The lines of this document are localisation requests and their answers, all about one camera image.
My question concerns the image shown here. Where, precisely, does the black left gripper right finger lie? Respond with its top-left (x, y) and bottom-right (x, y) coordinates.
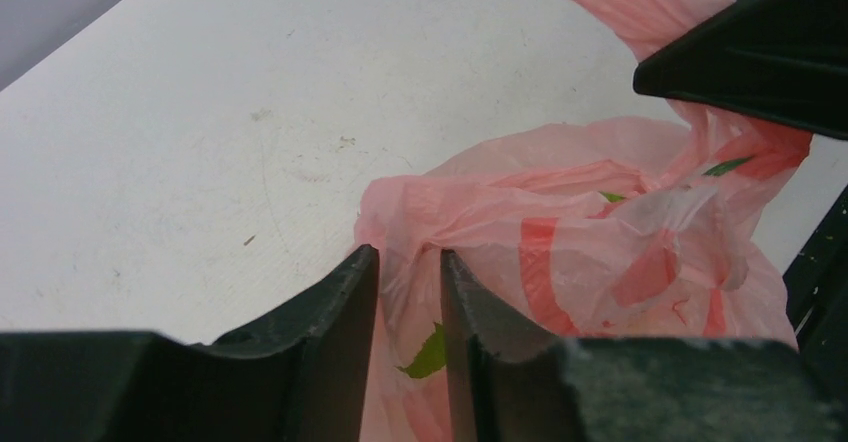
top-left (440, 251), bottom-right (847, 441)

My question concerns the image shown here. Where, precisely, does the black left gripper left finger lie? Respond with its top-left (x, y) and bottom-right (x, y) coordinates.
top-left (1, 245), bottom-right (379, 441)

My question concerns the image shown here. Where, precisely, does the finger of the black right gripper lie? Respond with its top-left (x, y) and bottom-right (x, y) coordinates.
top-left (783, 191), bottom-right (847, 400)
top-left (633, 0), bottom-right (847, 140)

